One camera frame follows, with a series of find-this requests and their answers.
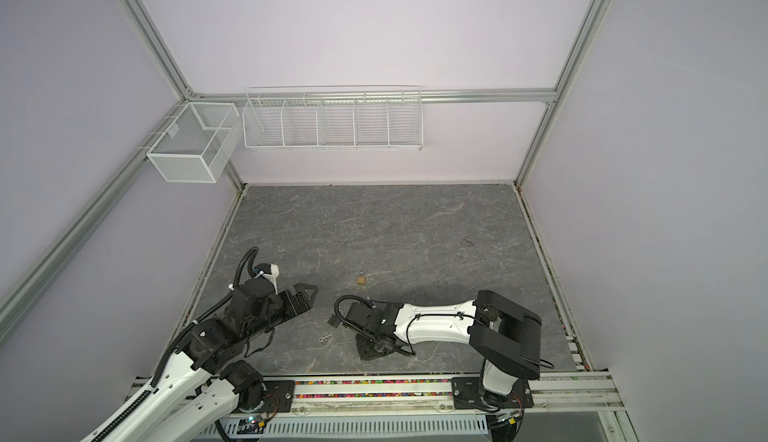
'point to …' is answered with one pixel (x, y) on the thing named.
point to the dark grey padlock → (333, 320)
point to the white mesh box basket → (199, 144)
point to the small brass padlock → (361, 280)
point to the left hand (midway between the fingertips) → (306, 299)
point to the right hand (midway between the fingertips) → (366, 355)
